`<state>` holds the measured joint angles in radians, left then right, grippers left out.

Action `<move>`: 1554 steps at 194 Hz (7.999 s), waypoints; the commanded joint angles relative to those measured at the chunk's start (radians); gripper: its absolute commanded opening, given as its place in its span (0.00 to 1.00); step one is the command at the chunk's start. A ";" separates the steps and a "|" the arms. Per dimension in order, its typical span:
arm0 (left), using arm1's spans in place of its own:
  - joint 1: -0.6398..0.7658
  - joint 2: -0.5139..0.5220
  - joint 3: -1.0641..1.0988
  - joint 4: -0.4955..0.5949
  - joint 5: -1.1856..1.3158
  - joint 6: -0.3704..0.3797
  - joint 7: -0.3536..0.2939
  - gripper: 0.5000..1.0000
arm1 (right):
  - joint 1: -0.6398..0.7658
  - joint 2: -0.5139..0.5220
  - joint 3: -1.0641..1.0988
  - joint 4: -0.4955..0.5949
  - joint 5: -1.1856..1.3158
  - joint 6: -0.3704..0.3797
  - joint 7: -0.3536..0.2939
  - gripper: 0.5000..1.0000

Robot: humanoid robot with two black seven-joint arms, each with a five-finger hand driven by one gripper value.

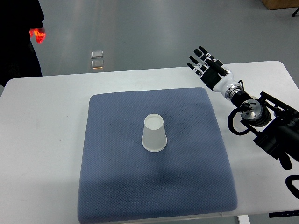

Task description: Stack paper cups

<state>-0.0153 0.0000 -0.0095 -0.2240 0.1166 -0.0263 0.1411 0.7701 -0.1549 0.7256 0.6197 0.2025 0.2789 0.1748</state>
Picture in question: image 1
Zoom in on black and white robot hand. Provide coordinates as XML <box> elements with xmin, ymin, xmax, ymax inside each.
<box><xmin>187</xmin><ymin>46</ymin><xmax>231</xmax><ymax>90</ymax></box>

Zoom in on red-lit human hand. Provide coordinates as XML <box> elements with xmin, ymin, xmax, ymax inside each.
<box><xmin>29</xmin><ymin>27</ymin><xmax>46</xmax><ymax>44</ymax></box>

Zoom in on white paper cup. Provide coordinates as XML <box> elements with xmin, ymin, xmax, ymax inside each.
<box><xmin>233</xmin><ymin>95</ymin><xmax>263</xmax><ymax>132</ymax></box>
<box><xmin>142</xmin><ymin>114</ymin><xmax>167</xmax><ymax>153</ymax></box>

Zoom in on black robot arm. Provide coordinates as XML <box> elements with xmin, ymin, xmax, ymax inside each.
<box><xmin>228</xmin><ymin>81</ymin><xmax>299</xmax><ymax>170</ymax></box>

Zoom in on person in black clothes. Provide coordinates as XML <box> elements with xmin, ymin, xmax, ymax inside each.
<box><xmin>0</xmin><ymin>0</ymin><xmax>45</xmax><ymax>87</ymax></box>

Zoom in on upper metal floor plate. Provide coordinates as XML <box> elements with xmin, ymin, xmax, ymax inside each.
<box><xmin>91</xmin><ymin>50</ymin><xmax>103</xmax><ymax>58</ymax></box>

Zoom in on metal floor plate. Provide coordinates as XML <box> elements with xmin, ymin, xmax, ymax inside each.
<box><xmin>91</xmin><ymin>50</ymin><xmax>103</xmax><ymax>58</ymax></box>
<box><xmin>91</xmin><ymin>59</ymin><xmax>104</xmax><ymax>69</ymax></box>

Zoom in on lower metal floor plate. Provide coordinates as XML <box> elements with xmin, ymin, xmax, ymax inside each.
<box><xmin>91</xmin><ymin>59</ymin><xmax>104</xmax><ymax>69</ymax></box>

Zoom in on brown wooden box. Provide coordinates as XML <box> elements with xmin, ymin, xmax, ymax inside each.
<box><xmin>261</xmin><ymin>0</ymin><xmax>299</xmax><ymax>10</ymax></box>

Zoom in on white paper cup on cushion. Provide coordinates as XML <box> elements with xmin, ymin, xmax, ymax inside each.
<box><xmin>142</xmin><ymin>114</ymin><xmax>167</xmax><ymax>153</ymax></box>

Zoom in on black tripod leg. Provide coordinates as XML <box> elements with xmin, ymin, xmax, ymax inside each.
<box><xmin>292</xmin><ymin>7</ymin><xmax>299</xmax><ymax>17</ymax></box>

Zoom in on blue-grey fabric cushion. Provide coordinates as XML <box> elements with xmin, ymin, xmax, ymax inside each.
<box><xmin>78</xmin><ymin>87</ymin><xmax>237</xmax><ymax>224</ymax></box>

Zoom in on white table leg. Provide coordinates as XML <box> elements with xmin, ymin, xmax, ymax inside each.
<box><xmin>237</xmin><ymin>215</ymin><xmax>250</xmax><ymax>224</ymax></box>

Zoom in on black table control panel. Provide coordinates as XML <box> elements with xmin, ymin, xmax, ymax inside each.
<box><xmin>268</xmin><ymin>210</ymin><xmax>299</xmax><ymax>218</ymax></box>

